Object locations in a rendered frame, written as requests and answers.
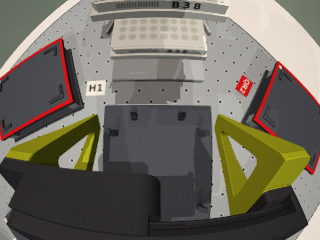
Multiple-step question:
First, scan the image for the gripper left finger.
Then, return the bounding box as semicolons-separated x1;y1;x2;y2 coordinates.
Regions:
5;114;101;170

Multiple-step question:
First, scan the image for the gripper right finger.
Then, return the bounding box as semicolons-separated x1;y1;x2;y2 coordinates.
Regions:
215;114;310;216

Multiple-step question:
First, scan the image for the grey perforated breadboard table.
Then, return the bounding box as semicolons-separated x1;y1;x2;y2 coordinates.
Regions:
0;0;320;223

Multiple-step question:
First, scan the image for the white rectangular plate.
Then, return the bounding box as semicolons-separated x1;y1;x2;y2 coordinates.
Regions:
90;0;229;23
110;18;207;60

